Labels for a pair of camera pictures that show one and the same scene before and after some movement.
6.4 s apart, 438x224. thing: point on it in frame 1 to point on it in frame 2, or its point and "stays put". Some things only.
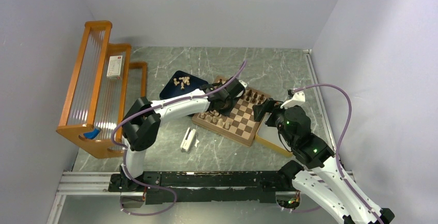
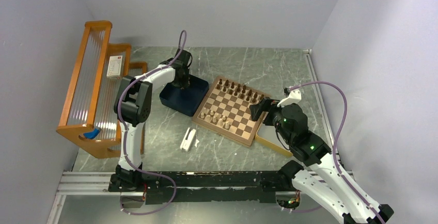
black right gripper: [270, 105] stays put
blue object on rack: [93, 134] stays put
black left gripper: [225, 112] to [184, 84]
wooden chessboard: [240, 126] stays put
